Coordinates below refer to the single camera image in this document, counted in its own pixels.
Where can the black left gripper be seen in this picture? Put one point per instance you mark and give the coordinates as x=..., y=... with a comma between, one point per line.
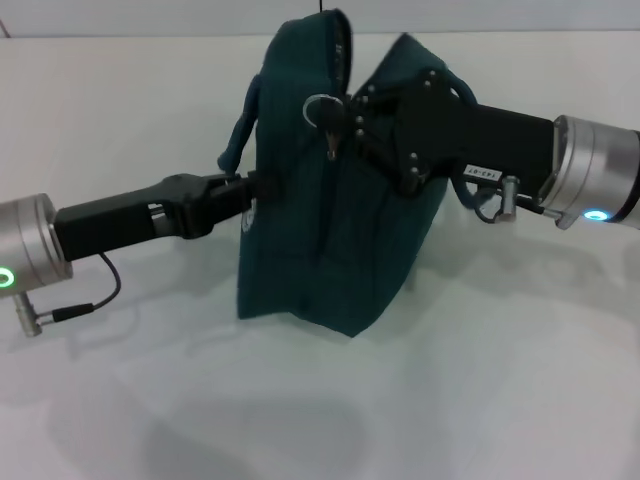
x=125, y=220

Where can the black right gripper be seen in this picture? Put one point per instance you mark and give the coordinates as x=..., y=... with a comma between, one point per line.
x=475, y=135

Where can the dark teal lunch bag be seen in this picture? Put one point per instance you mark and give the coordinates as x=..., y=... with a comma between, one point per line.
x=310, y=250

